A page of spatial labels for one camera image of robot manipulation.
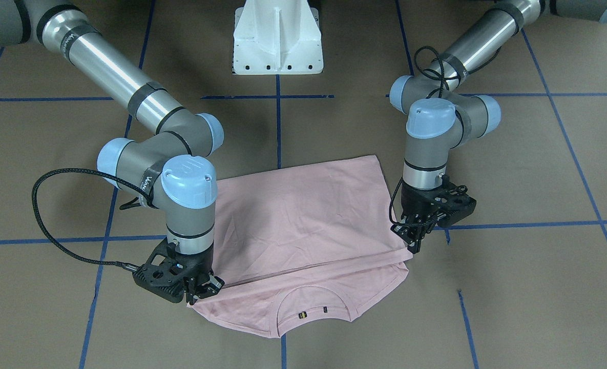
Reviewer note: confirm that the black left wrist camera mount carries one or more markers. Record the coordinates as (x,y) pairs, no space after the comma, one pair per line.
(453,201)

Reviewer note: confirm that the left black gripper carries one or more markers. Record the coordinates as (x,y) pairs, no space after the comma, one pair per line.
(412,204)

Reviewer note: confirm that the pink snoopy t-shirt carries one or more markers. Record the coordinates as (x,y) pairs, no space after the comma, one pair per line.
(302,244)

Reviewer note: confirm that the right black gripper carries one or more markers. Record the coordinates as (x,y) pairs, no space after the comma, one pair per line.
(201,268)

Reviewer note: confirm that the white pedestal column base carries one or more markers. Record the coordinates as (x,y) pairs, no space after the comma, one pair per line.
(277,37)

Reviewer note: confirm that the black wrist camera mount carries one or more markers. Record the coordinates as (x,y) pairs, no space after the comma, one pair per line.
(453,201)
(161,275)

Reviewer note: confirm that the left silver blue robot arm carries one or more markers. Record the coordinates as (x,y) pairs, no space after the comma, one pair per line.
(440,120)

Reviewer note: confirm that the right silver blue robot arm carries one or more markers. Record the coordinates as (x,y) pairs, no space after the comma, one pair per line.
(169,171)

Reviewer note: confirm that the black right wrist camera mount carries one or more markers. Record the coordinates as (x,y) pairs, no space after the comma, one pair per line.
(161,275)

